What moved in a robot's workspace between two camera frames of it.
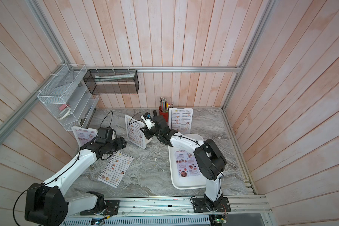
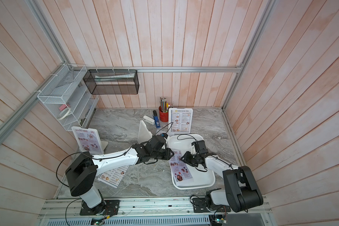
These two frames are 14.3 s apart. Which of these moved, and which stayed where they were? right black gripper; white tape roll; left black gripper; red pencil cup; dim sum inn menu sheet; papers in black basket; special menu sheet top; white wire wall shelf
Moved: left black gripper; right black gripper
Stayed: dim sum inn menu sheet; white tape roll; red pencil cup; white wire wall shelf; special menu sheet top; papers in black basket
